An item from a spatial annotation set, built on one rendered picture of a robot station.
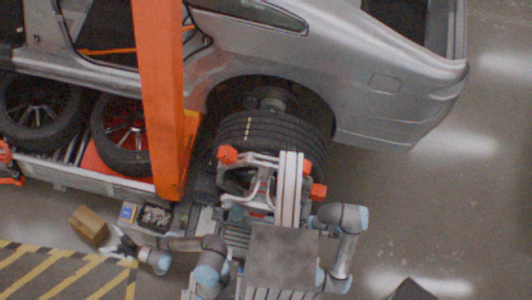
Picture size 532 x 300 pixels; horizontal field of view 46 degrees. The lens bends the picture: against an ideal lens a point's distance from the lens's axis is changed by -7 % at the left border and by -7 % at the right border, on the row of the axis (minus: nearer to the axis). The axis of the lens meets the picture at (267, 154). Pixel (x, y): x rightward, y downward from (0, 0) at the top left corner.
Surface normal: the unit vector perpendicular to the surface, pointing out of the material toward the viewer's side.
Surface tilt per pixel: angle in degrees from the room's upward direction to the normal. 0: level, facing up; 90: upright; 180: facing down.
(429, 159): 0
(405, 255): 0
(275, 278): 0
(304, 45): 78
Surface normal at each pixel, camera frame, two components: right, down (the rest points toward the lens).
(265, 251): 0.09, -0.45
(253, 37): -0.18, 0.78
